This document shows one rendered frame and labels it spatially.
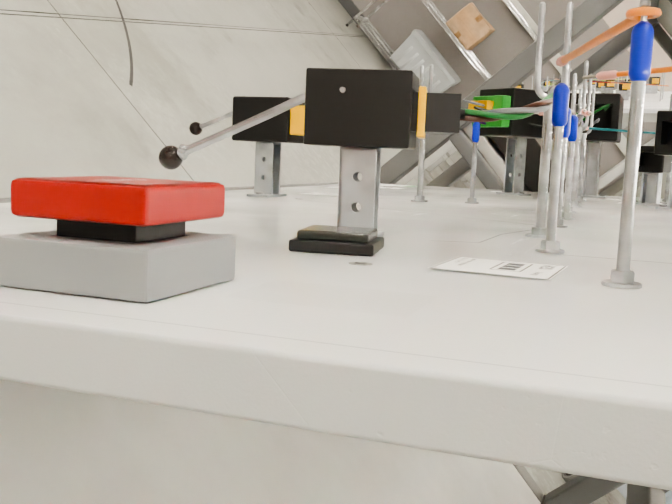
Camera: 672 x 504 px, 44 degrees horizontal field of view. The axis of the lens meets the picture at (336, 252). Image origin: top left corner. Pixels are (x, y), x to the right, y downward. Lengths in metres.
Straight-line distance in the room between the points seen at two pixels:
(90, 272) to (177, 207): 0.03
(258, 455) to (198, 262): 0.56
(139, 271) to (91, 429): 0.44
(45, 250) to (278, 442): 0.62
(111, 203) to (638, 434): 0.16
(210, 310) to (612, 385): 0.11
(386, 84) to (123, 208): 0.22
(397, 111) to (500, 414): 0.27
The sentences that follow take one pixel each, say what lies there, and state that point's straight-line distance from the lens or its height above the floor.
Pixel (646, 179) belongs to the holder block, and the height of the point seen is 1.23.
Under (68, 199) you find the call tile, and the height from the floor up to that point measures 1.10.
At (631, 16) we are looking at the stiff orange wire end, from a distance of 0.34.
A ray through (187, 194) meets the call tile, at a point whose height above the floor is 1.12.
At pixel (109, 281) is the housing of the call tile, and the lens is 0.25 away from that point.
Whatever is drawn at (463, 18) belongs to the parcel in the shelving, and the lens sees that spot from 7.54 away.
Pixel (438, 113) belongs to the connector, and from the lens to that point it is 0.44.
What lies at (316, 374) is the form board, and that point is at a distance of 0.19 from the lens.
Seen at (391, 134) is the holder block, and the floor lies 1.15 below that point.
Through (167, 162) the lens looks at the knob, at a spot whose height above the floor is 1.04.
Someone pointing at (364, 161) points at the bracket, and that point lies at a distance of 0.45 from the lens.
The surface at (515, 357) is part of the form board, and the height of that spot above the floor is 1.19.
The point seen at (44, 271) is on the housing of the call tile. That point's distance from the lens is 0.27.
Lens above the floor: 1.23
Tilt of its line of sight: 20 degrees down
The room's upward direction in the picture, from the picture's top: 52 degrees clockwise
